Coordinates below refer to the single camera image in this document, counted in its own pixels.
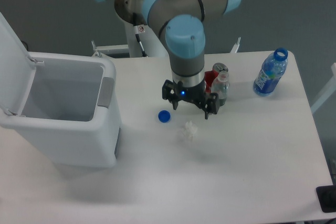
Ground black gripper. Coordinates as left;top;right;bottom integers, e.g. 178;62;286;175
162;80;219;120

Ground white paper ball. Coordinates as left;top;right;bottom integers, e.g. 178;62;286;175
181;121;198;141

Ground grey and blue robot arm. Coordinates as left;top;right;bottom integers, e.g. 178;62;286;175
97;0;242;116

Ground red soda can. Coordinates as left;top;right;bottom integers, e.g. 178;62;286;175
205;62;229;93

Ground clear bottle green label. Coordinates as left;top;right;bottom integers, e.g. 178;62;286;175
211;71;229;106

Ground blue bottle cap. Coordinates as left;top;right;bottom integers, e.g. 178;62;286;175
158;110;171;123

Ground blue plastic bottle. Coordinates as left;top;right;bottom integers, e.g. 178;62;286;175
253;48;288;97

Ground white trash bin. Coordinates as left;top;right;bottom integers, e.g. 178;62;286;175
1;52;121;168

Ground white chair part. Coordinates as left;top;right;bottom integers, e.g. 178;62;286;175
310;63;335;114

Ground black device at edge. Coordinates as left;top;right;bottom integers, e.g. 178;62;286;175
316;185;335;213

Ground white trash bin lid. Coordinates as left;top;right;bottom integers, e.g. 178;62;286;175
1;15;36;115

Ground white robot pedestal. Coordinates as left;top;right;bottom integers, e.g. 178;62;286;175
113;0;169;58

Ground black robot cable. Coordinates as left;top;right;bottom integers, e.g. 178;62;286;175
132;13;148;58

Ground white metal frame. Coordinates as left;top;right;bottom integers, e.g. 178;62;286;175
91;37;241;58

